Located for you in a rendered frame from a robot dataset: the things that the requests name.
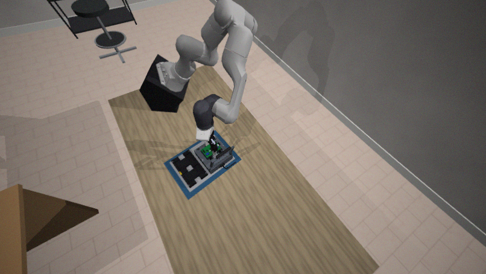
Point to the green circuit board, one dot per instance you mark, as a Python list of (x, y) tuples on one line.
[(207, 150)]

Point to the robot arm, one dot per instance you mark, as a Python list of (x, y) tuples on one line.
[(231, 18)]

